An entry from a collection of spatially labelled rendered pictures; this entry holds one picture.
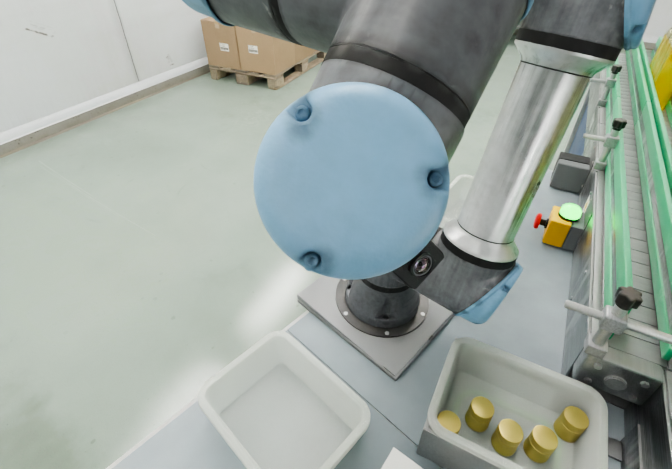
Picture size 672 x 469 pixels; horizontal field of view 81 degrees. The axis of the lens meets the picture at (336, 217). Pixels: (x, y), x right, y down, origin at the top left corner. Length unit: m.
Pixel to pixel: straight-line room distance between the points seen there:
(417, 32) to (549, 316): 0.81
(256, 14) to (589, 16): 0.38
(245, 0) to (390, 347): 0.64
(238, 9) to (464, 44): 0.14
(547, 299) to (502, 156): 0.46
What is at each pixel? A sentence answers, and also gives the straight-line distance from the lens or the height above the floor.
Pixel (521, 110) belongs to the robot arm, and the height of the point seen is 1.20.
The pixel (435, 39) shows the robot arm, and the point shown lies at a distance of 0.17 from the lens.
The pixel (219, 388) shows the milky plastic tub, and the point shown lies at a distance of 0.70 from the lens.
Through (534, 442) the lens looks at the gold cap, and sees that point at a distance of 0.70.
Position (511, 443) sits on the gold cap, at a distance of 0.68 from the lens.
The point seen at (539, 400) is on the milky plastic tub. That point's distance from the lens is 0.77.
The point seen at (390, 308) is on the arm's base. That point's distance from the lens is 0.77.
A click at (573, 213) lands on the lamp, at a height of 0.85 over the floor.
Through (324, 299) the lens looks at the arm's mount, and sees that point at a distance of 0.82.
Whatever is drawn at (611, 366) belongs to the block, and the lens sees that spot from 0.73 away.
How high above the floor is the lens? 1.40
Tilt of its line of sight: 38 degrees down
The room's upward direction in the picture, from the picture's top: straight up
